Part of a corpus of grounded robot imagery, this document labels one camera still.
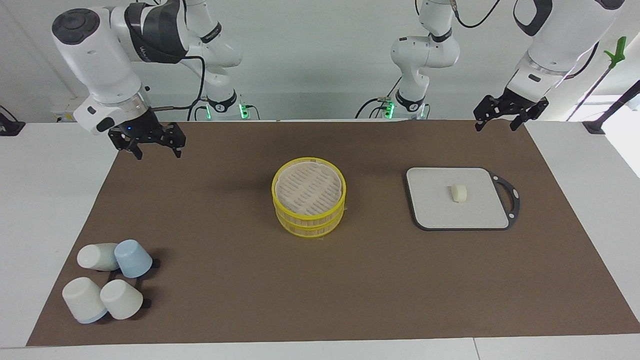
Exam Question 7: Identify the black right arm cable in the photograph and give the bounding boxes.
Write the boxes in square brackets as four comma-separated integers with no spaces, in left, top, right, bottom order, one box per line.
[150,54,207,112]

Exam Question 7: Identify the white cup with blue rim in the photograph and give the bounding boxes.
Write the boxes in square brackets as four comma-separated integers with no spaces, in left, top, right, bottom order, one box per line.
[62,277,109,325]

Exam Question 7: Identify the yellow bamboo steamer lid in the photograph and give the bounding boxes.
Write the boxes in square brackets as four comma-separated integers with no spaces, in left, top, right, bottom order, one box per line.
[271,157,347,218]

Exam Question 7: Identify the white cup lying sideways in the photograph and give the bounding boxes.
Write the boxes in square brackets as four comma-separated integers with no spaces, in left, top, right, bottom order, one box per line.
[76,243,121,272]

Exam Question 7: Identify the white power box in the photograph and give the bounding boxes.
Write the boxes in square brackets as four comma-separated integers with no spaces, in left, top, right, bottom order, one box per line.
[51,99,87,123]

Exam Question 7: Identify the black base cable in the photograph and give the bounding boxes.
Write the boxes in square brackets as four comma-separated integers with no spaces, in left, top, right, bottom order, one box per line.
[355,76,404,120]
[187,96,211,122]

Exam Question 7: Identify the plain white cup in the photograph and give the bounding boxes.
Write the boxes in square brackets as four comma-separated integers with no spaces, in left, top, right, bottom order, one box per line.
[100,279,144,321]

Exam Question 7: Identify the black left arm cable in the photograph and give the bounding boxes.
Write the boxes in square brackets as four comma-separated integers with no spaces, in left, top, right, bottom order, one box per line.
[451,0,601,80]

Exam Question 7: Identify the brown table mat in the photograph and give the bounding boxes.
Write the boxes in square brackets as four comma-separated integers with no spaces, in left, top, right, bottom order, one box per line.
[26,119,640,347]

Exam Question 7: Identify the black clamp mount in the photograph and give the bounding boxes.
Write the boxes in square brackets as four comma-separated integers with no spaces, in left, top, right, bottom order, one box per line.
[0,105,26,137]

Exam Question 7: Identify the light blue cup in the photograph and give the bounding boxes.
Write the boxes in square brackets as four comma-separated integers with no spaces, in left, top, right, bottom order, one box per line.
[114,239,153,279]

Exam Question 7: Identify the black left base cable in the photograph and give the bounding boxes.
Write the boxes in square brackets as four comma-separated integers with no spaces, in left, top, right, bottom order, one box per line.
[355,76,404,120]

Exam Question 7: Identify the black camera stand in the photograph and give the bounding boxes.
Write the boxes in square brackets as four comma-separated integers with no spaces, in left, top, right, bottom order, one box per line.
[582,80,640,135]

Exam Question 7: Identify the black right base cable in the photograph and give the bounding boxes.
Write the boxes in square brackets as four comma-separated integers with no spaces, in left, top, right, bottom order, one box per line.
[187,96,211,122]

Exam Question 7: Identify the grey cutting board black rim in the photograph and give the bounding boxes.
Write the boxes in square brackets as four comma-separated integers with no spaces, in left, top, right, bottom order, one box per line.
[404,167,521,232]

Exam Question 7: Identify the yellow slatted steamer basket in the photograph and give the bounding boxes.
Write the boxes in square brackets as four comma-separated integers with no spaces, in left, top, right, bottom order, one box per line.
[275,200,347,239]

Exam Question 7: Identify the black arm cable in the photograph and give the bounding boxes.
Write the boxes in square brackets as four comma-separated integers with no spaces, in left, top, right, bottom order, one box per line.
[150,54,207,112]
[451,0,601,80]

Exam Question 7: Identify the green clamp on rod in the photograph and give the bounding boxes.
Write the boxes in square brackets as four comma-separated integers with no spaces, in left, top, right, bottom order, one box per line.
[566,36,628,122]

